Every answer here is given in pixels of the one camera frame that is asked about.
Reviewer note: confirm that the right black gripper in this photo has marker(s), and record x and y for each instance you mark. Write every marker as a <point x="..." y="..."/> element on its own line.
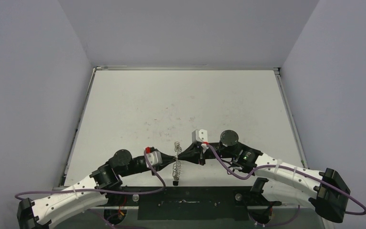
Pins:
<point x="200" y="151"/>

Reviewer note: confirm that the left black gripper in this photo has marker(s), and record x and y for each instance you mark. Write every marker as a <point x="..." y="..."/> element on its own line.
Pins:
<point x="139" y="164"/>

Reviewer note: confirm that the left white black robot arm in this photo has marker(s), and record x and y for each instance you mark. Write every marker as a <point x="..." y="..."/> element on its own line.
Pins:
<point x="93" y="190"/>

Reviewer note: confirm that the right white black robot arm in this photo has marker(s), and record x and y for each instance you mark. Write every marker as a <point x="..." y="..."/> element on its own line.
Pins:
<point x="276" y="181"/>

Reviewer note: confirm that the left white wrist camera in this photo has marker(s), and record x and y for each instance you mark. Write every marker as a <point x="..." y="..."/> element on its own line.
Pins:
<point x="153" y="156"/>

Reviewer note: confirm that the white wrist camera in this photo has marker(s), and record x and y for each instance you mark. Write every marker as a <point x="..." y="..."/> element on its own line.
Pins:
<point x="153" y="156"/>
<point x="200" y="139"/>

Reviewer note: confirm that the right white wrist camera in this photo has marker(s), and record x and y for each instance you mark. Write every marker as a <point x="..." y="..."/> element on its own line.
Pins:
<point x="200" y="139"/>

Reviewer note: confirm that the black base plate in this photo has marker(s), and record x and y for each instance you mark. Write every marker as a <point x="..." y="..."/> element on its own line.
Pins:
<point x="191" y="203"/>

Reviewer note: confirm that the aluminium frame rail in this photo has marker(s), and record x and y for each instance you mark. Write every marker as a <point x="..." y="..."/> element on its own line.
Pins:
<point x="257" y="195"/>

